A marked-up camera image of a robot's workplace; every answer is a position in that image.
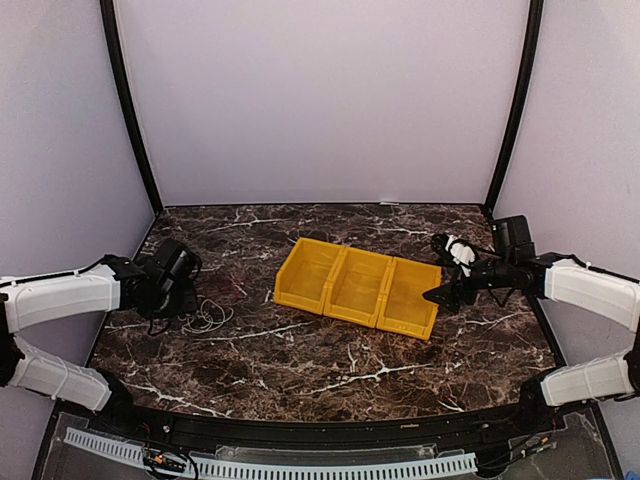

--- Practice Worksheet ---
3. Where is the black frame post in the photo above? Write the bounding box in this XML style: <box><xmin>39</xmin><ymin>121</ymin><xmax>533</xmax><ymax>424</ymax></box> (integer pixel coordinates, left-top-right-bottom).
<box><xmin>99</xmin><ymin>0</ymin><xmax>164</xmax><ymax>216</ymax></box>
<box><xmin>481</xmin><ymin>0</ymin><xmax>544</xmax><ymax>219</ymax></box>

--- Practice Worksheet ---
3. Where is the yellow bin middle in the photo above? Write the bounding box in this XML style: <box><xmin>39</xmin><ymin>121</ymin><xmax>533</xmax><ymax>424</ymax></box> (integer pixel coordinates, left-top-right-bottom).
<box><xmin>323</xmin><ymin>247</ymin><xmax>393</xmax><ymax>328</ymax></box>

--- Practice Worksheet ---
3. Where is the right black frame post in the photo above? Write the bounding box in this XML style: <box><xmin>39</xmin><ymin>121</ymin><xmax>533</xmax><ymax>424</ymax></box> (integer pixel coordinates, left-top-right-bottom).
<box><xmin>481</xmin><ymin>0</ymin><xmax>544</xmax><ymax>219</ymax></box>

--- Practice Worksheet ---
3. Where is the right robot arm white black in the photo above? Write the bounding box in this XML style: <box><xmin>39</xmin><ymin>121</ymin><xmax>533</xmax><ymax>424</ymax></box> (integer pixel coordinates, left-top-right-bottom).
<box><xmin>422</xmin><ymin>216</ymin><xmax>639</xmax><ymax>434</ymax></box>

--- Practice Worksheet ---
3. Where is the yellow bin right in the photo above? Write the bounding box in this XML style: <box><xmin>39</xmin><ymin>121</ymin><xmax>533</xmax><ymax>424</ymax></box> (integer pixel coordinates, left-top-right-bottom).
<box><xmin>376</xmin><ymin>258</ymin><xmax>442</xmax><ymax>341</ymax></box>

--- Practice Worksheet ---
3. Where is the left black frame post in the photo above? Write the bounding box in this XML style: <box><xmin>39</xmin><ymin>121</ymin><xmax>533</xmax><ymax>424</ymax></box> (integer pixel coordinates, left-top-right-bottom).
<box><xmin>99</xmin><ymin>0</ymin><xmax>164</xmax><ymax>216</ymax></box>

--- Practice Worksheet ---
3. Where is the yellow bin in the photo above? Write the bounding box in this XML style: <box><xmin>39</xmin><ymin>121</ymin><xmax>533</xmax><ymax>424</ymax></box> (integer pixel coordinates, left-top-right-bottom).
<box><xmin>323</xmin><ymin>247</ymin><xmax>393</xmax><ymax>328</ymax></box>
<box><xmin>376</xmin><ymin>258</ymin><xmax>442</xmax><ymax>341</ymax></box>
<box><xmin>274</xmin><ymin>238</ymin><xmax>345</xmax><ymax>314</ymax></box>

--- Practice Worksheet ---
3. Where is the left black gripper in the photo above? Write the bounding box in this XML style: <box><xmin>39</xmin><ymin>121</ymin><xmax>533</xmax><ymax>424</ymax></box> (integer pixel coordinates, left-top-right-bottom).
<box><xmin>148</xmin><ymin>278</ymin><xmax>198</xmax><ymax>319</ymax></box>

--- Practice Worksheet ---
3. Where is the white slotted cable duct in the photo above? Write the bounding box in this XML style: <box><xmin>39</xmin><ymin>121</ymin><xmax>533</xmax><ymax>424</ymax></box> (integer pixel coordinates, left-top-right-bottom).
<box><xmin>63</xmin><ymin>427</ymin><xmax>477</xmax><ymax>480</ymax></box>

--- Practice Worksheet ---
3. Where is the white cable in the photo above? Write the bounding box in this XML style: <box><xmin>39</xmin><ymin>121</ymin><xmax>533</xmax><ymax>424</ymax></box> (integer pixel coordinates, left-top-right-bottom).
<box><xmin>179</xmin><ymin>298</ymin><xmax>235</xmax><ymax>334</ymax></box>

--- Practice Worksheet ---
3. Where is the yellow bin left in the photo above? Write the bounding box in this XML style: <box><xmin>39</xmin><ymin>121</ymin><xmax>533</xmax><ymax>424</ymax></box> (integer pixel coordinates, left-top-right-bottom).
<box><xmin>274</xmin><ymin>238</ymin><xmax>345</xmax><ymax>314</ymax></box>

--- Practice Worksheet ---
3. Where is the black front rail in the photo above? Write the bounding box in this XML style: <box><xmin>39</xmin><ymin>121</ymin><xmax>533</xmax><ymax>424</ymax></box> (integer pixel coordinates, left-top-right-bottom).
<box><xmin>59</xmin><ymin>404</ymin><xmax>566</xmax><ymax>464</ymax></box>

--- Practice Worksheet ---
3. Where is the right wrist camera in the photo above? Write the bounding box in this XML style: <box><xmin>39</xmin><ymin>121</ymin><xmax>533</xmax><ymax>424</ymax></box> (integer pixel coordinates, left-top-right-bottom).
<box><xmin>430</xmin><ymin>233</ymin><xmax>479</xmax><ymax>277</ymax></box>

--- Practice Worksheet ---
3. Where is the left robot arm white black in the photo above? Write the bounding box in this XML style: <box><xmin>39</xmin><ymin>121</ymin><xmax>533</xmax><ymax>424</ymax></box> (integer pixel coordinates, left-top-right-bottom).
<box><xmin>1</xmin><ymin>239</ymin><xmax>202</xmax><ymax>436</ymax></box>

